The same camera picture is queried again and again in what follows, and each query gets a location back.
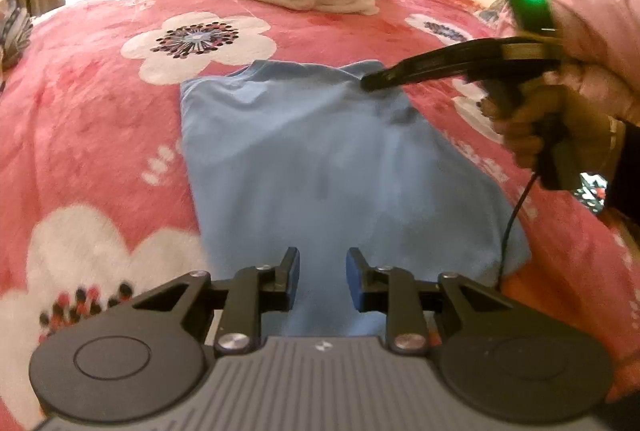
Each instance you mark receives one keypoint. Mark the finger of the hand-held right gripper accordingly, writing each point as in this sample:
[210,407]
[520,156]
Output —
[435,63]

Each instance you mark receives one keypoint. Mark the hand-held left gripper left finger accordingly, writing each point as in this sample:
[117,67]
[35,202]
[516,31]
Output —
[292,278]

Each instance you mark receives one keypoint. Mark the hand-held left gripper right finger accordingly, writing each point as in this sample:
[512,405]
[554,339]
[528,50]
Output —
[354,278]

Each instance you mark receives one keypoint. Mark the light blue shirt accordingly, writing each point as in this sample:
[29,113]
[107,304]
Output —
[325,171]

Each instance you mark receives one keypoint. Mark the person's right forearm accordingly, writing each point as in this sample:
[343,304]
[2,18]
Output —
[600,21]

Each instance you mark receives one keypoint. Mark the person's right hand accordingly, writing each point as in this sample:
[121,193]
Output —
[585,121]

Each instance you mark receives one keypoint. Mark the patterned pillow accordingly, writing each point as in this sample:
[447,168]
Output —
[492,16]

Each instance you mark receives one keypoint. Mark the red floral blanket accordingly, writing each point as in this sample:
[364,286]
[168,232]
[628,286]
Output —
[100,111]

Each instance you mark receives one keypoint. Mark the brown grey crumpled blanket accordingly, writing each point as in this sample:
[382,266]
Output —
[12,31]

